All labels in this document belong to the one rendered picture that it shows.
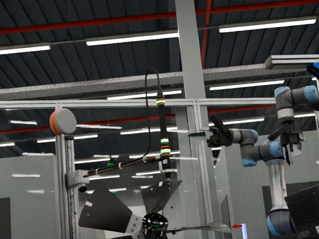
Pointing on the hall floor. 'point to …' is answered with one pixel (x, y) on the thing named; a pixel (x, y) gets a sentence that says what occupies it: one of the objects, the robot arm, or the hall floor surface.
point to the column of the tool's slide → (63, 167)
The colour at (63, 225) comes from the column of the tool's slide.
